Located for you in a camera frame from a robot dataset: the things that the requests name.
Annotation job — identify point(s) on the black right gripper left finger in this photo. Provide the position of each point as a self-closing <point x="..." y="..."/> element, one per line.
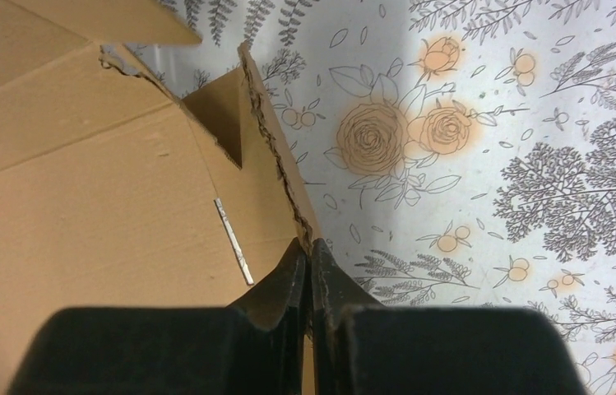
<point x="252" y="346"/>

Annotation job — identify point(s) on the brown cardboard box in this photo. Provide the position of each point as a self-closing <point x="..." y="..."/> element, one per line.
<point x="115" y="191"/>

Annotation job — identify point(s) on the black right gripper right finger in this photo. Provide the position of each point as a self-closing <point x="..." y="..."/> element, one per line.
<point x="361" y="346"/>

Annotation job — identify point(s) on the floral patterned table mat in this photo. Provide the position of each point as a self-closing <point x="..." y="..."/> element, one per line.
<point x="455" y="152"/>

